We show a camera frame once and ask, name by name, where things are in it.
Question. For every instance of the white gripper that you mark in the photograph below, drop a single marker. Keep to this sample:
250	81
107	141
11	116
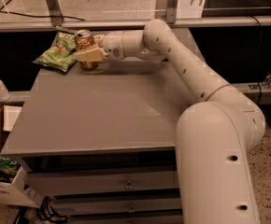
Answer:
113	45

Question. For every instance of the orange soda can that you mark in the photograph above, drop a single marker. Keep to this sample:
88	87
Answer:
84	39

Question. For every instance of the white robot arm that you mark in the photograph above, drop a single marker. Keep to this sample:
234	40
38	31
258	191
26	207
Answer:
213	136

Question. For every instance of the green jalapeno chip bag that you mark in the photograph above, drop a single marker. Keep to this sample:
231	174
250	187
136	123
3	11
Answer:
60	55

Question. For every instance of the green snack bag in box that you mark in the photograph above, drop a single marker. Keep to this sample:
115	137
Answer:
8	165

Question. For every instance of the grey drawer cabinet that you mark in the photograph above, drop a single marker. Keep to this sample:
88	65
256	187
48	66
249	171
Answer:
101	144

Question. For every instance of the cardboard box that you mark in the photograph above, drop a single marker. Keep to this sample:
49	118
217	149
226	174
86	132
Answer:
13	189

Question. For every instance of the metal frame rail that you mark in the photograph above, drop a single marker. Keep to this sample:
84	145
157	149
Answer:
45	15

